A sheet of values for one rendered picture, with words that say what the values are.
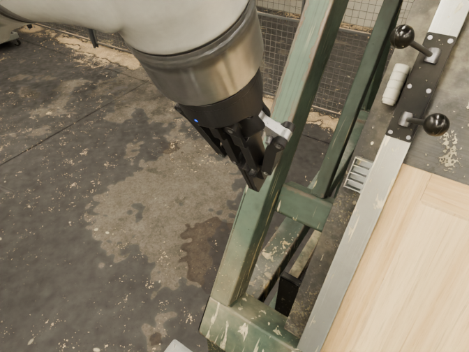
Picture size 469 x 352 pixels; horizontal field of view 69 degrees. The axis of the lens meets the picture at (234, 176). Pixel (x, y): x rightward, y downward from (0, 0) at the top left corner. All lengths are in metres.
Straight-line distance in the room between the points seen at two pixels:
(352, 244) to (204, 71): 0.62
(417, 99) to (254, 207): 0.41
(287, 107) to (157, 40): 0.60
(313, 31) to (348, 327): 0.66
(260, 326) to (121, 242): 1.51
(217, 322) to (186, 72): 0.82
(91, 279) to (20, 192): 1.02
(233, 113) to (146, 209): 2.19
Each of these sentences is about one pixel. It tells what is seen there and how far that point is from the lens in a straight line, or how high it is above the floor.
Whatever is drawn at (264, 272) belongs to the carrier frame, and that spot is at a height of 0.79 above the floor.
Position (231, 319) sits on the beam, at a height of 0.89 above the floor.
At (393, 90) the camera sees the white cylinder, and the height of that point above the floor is 1.42.
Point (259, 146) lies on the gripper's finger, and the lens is 0.38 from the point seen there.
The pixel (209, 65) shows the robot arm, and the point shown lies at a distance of 0.22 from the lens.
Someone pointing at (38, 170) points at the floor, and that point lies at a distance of 3.05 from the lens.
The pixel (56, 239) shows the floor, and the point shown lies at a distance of 2.47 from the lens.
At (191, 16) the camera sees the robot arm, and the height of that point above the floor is 1.69.
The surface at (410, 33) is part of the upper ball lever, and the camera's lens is 0.66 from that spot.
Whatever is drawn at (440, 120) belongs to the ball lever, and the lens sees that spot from 0.63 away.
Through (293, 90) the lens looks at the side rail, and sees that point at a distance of 0.79.
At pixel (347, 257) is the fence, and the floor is 1.12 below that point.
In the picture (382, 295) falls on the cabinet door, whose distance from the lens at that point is 0.84.
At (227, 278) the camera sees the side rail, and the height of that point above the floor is 0.97.
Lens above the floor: 1.75
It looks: 42 degrees down
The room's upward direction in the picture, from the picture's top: straight up
